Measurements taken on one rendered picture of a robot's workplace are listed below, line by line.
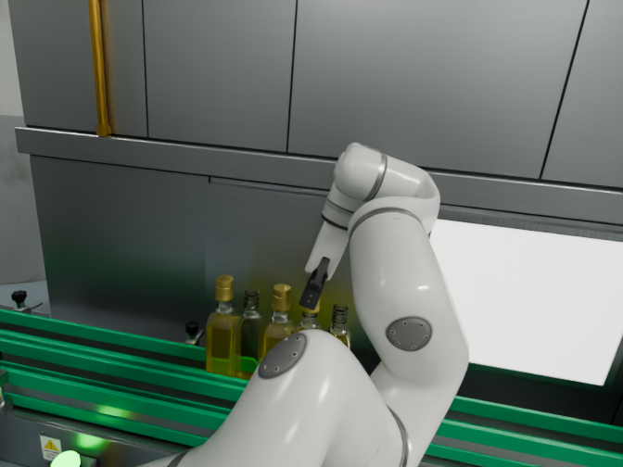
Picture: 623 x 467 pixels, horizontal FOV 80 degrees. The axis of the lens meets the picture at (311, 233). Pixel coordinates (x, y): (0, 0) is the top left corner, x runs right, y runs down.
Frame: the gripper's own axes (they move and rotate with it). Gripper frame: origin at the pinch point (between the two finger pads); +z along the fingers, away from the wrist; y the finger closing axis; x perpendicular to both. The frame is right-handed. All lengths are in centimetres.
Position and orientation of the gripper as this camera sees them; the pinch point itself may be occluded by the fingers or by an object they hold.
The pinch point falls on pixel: (311, 293)
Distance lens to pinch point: 71.0
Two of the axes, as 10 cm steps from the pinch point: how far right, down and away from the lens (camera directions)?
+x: 9.3, 3.7, -0.5
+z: -3.4, 8.8, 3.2
